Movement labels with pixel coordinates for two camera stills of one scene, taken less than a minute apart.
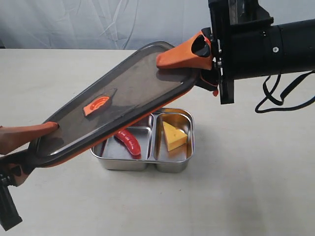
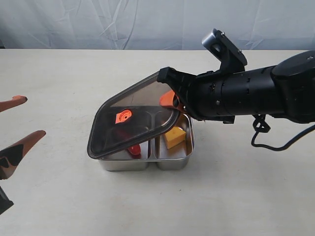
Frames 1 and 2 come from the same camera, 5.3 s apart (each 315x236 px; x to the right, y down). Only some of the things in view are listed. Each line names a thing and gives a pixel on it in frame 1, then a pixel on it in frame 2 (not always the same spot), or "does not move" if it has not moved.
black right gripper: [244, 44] -> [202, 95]
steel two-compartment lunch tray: [114, 154] does not move
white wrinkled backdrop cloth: [93, 24] does not move
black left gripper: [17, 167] -> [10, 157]
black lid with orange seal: [139, 87] -> [131, 116]
